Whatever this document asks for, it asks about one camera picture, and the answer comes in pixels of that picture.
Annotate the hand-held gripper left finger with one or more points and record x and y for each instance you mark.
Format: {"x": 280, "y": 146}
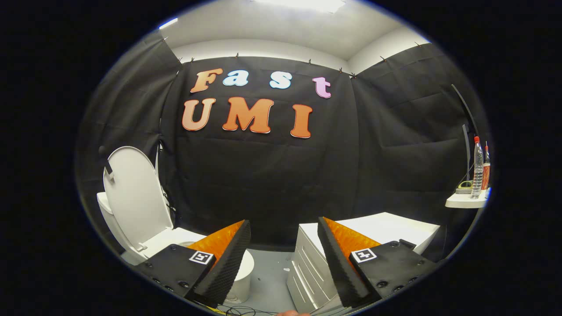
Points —
{"x": 228, "y": 263}

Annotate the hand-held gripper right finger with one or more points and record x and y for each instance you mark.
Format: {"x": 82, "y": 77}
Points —
{"x": 338, "y": 263}

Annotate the white toilet lid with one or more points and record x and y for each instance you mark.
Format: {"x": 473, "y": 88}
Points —
{"x": 136, "y": 193}

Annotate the white toilet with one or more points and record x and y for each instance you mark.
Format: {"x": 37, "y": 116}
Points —
{"x": 243, "y": 272}

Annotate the white toilet seat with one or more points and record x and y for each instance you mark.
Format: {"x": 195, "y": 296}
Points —
{"x": 175, "y": 239}

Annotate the black tab on lid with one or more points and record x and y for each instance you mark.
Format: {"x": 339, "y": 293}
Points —
{"x": 107, "y": 169}

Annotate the white drawer cabinet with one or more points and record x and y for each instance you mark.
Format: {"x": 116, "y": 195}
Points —
{"x": 307, "y": 263}

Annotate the small black flat object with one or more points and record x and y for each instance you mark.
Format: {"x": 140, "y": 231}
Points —
{"x": 408, "y": 243}

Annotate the black backdrop cloth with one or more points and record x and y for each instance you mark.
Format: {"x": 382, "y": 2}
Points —
{"x": 272, "y": 175}

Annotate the small green yellow device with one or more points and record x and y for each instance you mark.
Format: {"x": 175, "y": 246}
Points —
{"x": 463, "y": 188}

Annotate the clear plastic water bottle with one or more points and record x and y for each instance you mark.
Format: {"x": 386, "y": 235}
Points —
{"x": 477, "y": 171}

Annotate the red label plastic bottle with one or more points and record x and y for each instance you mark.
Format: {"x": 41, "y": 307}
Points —
{"x": 486, "y": 171}

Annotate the thin black curved rod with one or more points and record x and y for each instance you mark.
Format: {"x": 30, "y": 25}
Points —
{"x": 465, "y": 107}

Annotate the small ceiling light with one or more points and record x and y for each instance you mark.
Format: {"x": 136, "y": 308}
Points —
{"x": 168, "y": 23}

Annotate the white wall shelf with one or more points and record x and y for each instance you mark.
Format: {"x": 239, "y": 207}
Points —
{"x": 465, "y": 202}

